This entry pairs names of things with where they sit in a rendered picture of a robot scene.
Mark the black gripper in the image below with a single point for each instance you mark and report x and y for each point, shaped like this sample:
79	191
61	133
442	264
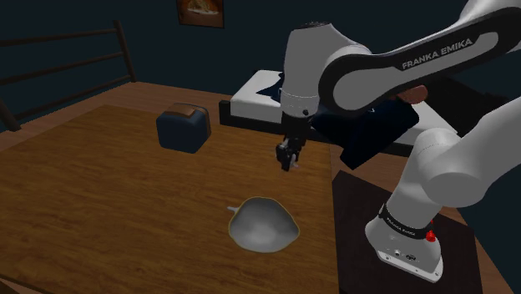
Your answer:
296	127

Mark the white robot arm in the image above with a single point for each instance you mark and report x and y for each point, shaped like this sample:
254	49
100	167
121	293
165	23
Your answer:
439	171

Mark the bed with white mattress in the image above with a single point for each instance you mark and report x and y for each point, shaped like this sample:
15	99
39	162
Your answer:
254	99

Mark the grey bowl with yellow rim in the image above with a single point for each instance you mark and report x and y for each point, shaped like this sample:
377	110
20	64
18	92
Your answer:
262	228

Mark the blue toaster with brown top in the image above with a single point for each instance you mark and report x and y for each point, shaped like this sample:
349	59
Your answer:
181	130

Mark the dark robot stand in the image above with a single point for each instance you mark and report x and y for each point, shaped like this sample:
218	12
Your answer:
358	244

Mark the brown wooden table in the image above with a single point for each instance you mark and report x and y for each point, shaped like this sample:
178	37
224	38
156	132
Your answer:
122	195

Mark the dark railing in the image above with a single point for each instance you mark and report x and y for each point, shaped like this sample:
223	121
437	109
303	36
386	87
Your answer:
124	51

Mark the framed wall picture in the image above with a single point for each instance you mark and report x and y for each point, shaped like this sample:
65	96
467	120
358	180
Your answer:
200	12

